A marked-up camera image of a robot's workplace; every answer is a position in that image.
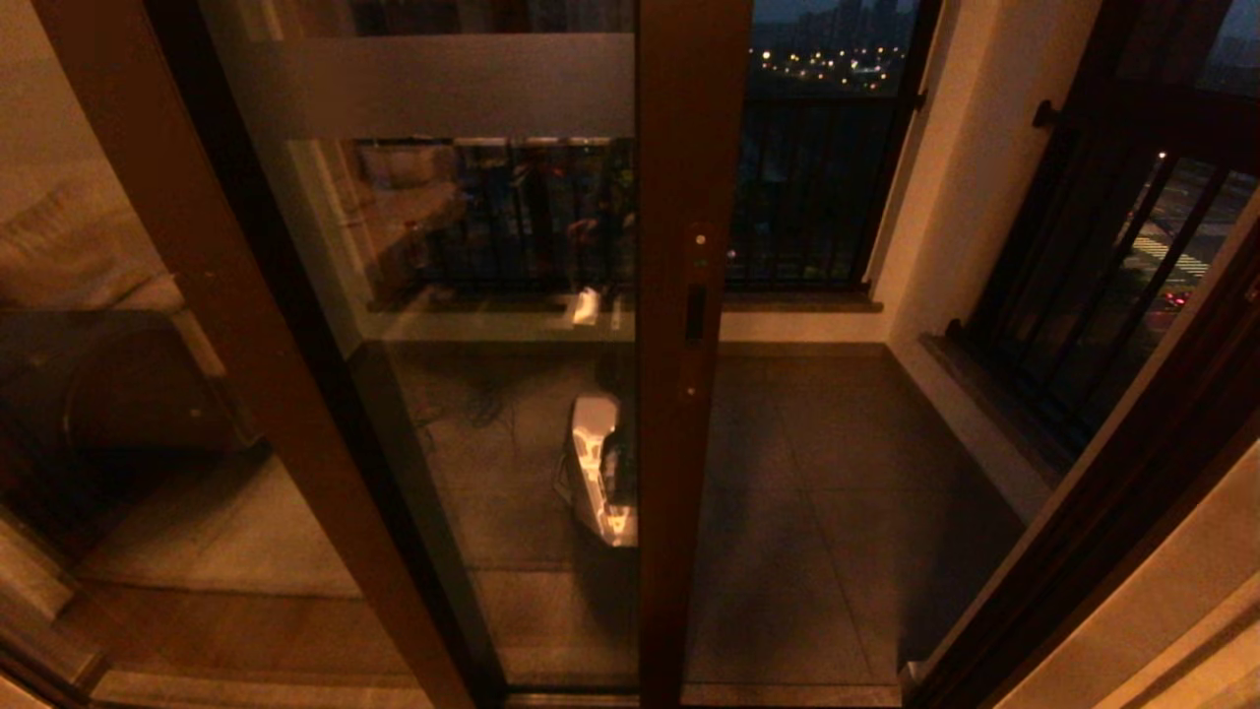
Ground brown framed sliding glass door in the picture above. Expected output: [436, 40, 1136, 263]
[197, 0, 754, 709]

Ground long black metal balcony railing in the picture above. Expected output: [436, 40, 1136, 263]
[359, 94, 926, 296]

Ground short grey stone window sill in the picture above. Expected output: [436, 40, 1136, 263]
[920, 330, 1081, 490]

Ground brown framed fixed glass panel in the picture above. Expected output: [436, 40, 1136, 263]
[0, 0, 503, 709]

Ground grey front-loading washing machine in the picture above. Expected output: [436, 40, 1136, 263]
[0, 305, 262, 538]

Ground dark brown door jamb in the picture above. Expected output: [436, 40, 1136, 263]
[901, 222, 1260, 709]

